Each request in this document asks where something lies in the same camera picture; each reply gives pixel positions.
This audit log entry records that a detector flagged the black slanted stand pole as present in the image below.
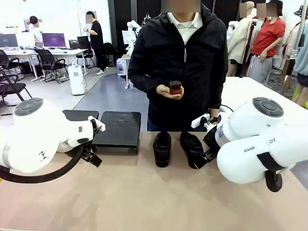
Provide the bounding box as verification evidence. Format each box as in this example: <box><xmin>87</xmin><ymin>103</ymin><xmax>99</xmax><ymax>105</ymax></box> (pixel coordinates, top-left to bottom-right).
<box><xmin>239</xmin><ymin>21</ymin><xmax>256</xmax><ymax>78</ymax></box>

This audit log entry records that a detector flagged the person's left forearm black sleeve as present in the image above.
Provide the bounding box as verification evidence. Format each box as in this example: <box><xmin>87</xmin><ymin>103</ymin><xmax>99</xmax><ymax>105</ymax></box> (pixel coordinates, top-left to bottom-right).
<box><xmin>208</xmin><ymin>72</ymin><xmax>229</xmax><ymax>112</ymax></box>

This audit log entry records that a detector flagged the black buckle loafer shoe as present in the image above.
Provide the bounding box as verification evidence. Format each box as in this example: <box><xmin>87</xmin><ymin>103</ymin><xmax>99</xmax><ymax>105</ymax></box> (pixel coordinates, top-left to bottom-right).
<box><xmin>180</xmin><ymin>131</ymin><xmax>205</xmax><ymax>169</ymax></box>
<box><xmin>153</xmin><ymin>131</ymin><xmax>172</xmax><ymax>168</ymax></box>

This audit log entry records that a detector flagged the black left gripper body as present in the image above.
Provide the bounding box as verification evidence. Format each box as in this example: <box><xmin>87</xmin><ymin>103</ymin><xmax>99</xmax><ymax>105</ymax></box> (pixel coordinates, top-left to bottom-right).
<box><xmin>84</xmin><ymin>129</ymin><xmax>99</xmax><ymax>156</ymax></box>

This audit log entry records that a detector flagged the small wooden side table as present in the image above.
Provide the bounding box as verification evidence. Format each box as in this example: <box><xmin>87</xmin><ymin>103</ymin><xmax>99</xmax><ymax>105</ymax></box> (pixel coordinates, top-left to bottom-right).
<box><xmin>116</xmin><ymin>54</ymin><xmax>132</xmax><ymax>90</ymax></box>

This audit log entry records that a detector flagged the white office desk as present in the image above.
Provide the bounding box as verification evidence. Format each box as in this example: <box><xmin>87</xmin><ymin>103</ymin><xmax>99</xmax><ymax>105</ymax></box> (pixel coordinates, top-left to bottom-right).
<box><xmin>0</xmin><ymin>47</ymin><xmax>89</xmax><ymax>81</ymax></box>

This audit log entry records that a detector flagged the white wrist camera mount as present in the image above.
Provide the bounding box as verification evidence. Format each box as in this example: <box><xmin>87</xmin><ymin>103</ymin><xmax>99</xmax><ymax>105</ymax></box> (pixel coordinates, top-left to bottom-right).
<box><xmin>191</xmin><ymin>113</ymin><xmax>218</xmax><ymax>132</ymax></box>
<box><xmin>88</xmin><ymin>115</ymin><xmax>106</xmax><ymax>132</ymax></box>

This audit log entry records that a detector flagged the black office chair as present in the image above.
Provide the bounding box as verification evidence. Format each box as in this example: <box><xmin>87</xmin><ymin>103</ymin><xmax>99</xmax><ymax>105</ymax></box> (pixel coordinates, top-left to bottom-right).
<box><xmin>0</xmin><ymin>49</ymin><xmax>26</xmax><ymax>77</ymax></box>
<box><xmin>0</xmin><ymin>69</ymin><xmax>33</xmax><ymax>107</ymax></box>
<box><xmin>76</xmin><ymin>47</ymin><xmax>96</xmax><ymax>69</ymax></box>
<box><xmin>34</xmin><ymin>49</ymin><xmax>70</xmax><ymax>84</ymax></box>

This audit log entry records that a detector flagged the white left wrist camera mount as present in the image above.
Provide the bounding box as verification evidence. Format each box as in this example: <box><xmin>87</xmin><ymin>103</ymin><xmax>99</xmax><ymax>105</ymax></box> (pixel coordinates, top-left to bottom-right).
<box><xmin>88</xmin><ymin>115</ymin><xmax>106</xmax><ymax>132</ymax></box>

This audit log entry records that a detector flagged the person's right hand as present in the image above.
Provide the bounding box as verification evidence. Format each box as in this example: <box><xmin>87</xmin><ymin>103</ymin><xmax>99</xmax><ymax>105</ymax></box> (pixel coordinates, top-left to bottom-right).
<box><xmin>156</xmin><ymin>84</ymin><xmax>185</xmax><ymax>101</ymax></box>

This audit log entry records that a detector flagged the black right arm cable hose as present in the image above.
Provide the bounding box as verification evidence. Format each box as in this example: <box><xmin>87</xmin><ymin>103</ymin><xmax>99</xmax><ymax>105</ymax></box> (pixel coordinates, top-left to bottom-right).
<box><xmin>256</xmin><ymin>151</ymin><xmax>295</xmax><ymax>193</ymax></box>

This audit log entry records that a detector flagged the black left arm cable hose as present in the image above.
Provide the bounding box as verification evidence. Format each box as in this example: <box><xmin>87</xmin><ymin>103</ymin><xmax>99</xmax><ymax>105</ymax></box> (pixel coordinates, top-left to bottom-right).
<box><xmin>0</xmin><ymin>143</ymin><xmax>85</xmax><ymax>184</ymax></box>

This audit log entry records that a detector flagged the computer case with lights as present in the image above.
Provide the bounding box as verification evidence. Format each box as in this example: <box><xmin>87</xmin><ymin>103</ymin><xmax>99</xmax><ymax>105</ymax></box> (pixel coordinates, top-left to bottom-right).
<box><xmin>116</xmin><ymin>59</ymin><xmax>126</xmax><ymax>77</ymax></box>

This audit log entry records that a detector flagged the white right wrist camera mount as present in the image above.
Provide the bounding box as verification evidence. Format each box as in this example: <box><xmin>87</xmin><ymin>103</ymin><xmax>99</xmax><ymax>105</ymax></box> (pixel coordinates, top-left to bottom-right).
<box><xmin>191</xmin><ymin>113</ymin><xmax>218</xmax><ymax>132</ymax></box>

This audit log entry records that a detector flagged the person in black jacket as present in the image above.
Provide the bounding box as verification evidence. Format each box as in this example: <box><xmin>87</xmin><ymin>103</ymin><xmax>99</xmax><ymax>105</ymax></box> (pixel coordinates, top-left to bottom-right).
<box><xmin>128</xmin><ymin>0</ymin><xmax>229</xmax><ymax>132</ymax></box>

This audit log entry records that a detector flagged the black computer monitor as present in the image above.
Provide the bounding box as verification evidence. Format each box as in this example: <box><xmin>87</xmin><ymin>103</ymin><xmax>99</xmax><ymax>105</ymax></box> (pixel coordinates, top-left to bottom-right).
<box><xmin>0</xmin><ymin>33</ymin><xmax>19</xmax><ymax>48</ymax></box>
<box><xmin>41</xmin><ymin>33</ymin><xmax>67</xmax><ymax>48</ymax></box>

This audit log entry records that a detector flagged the white table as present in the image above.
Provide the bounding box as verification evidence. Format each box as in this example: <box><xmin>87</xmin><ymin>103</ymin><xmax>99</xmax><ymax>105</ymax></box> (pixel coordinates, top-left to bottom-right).
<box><xmin>220</xmin><ymin>76</ymin><xmax>308</xmax><ymax>127</ymax></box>

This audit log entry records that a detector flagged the person in white shirt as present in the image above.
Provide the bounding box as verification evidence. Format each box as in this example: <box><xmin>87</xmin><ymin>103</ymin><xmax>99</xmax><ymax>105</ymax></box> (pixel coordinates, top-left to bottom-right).
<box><xmin>28</xmin><ymin>15</ymin><xmax>44</xmax><ymax>49</ymax></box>

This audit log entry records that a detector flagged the mannequin in beige coat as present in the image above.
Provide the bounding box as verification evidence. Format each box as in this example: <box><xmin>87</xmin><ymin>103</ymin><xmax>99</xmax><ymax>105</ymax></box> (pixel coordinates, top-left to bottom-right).
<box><xmin>227</xmin><ymin>1</ymin><xmax>257</xmax><ymax>77</ymax></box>

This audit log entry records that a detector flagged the mannequin in pink garment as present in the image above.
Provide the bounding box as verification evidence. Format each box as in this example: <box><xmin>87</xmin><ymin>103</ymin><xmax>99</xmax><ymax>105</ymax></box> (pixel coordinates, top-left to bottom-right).
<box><xmin>281</xmin><ymin>23</ymin><xmax>301</xmax><ymax>102</ymax></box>

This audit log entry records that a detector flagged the black metal shoe stand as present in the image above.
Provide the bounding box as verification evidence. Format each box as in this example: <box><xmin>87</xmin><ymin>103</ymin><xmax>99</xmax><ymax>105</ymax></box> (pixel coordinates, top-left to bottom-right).
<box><xmin>62</xmin><ymin>109</ymin><xmax>100</xmax><ymax>122</ymax></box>
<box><xmin>92</xmin><ymin>111</ymin><xmax>142</xmax><ymax>154</ymax></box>

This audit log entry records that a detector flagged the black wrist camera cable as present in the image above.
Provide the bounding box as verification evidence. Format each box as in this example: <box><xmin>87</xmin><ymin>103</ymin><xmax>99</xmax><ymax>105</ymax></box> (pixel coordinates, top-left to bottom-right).
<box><xmin>208</xmin><ymin>104</ymin><xmax>234</xmax><ymax>122</ymax></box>

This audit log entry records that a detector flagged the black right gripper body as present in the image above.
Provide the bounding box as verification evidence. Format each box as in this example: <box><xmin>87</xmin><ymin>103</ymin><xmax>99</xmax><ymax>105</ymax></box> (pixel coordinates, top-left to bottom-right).
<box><xmin>203</xmin><ymin>125</ymin><xmax>218</xmax><ymax>154</ymax></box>

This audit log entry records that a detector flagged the white air purifier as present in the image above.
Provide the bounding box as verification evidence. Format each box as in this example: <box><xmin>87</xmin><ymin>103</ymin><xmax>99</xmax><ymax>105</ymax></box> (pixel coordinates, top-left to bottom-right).
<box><xmin>67</xmin><ymin>61</ymin><xmax>86</xmax><ymax>96</ymax></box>

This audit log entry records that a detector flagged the mannequin in light blue garment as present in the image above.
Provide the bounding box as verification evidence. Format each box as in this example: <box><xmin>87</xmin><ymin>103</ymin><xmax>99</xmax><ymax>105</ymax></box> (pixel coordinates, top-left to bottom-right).
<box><xmin>295</xmin><ymin>36</ymin><xmax>308</xmax><ymax>88</ymax></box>

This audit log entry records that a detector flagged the person in black t-shirt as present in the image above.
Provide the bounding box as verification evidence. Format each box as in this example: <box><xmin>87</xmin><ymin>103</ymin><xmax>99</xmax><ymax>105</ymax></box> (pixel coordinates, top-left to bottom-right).
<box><xmin>83</xmin><ymin>11</ymin><xmax>107</xmax><ymax>76</ymax></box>

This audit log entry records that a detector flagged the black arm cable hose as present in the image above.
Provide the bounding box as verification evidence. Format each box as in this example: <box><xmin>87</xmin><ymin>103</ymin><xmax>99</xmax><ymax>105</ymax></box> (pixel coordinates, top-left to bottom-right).
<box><xmin>0</xmin><ymin>143</ymin><xmax>85</xmax><ymax>184</ymax></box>
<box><xmin>256</xmin><ymin>151</ymin><xmax>295</xmax><ymax>193</ymax></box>

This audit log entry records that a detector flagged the brown red shoe brush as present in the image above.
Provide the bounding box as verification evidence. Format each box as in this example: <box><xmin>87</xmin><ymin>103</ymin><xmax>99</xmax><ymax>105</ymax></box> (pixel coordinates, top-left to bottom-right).
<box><xmin>168</xmin><ymin>81</ymin><xmax>182</xmax><ymax>95</ymax></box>

